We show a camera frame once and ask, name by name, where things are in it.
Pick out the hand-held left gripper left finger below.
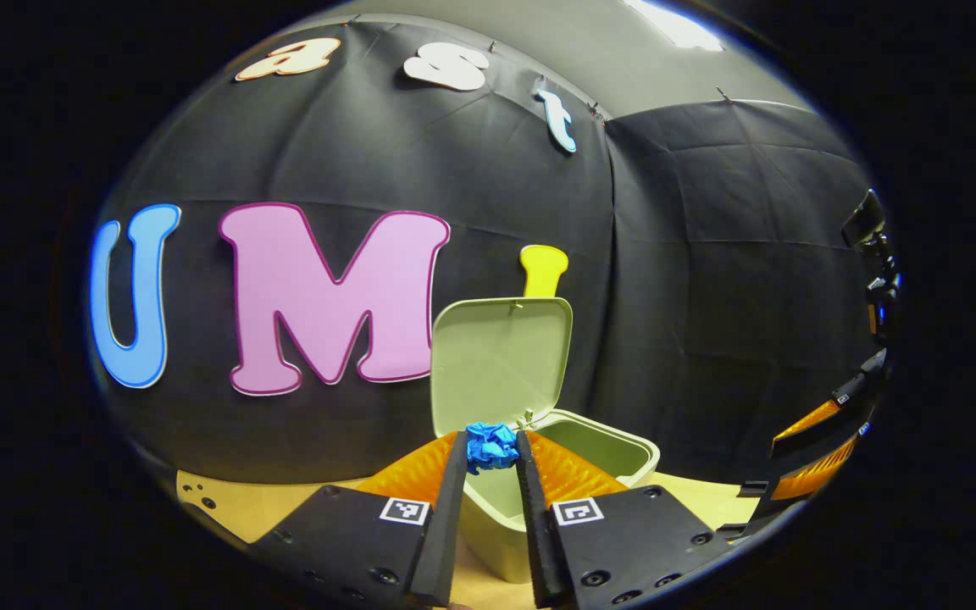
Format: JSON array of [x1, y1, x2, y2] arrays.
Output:
[[247, 430, 470, 607]]

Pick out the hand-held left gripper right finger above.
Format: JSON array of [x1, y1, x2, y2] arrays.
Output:
[[515, 430, 735, 609]]

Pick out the blue paper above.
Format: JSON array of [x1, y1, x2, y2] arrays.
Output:
[[464, 422, 521, 475]]

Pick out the green desktop garbage bin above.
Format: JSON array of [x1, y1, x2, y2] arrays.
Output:
[[430, 297, 661, 584]]

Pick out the wooden desktop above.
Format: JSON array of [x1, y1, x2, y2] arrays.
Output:
[[176, 470, 760, 610]]

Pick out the black backdrop cloth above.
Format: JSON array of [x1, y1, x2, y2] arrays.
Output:
[[90, 15, 896, 485]]

